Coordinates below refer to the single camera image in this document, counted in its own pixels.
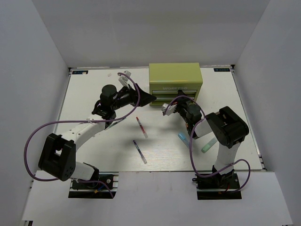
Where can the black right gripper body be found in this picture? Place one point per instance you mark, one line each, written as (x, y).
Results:
(182, 106)

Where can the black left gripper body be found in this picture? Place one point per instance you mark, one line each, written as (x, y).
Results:
(124, 99)

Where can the green metal tool chest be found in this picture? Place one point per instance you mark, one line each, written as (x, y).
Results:
(166, 79)

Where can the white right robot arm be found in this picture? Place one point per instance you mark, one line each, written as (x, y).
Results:
(229, 129)

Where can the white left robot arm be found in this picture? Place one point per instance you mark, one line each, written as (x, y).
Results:
(58, 157)

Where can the green refill pen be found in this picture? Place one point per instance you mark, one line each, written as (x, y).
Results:
(115, 123)

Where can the red refill pen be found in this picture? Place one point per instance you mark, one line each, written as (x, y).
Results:
(142, 128)

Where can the blue cap marker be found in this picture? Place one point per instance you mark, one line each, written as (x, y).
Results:
(184, 139)

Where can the green eraser stick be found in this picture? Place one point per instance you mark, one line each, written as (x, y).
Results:
(209, 145)

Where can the left corner label sticker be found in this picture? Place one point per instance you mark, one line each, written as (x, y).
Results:
(80, 72)

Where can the corner label sticker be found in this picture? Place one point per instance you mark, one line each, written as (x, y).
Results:
(221, 69)
(80, 72)

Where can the right corner label sticker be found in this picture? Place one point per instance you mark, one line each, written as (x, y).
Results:
(221, 69)

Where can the blue refill pen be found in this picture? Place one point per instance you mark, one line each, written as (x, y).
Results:
(140, 153)

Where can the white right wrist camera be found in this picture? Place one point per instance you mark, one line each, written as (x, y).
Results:
(168, 109)

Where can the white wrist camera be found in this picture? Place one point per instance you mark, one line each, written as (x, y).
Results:
(123, 78)
(168, 109)

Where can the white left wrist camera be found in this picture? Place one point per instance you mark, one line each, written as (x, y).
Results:
(123, 78)

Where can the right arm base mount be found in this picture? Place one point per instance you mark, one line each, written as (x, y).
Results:
(213, 188)

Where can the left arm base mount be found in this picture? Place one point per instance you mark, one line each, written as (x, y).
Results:
(105, 187)

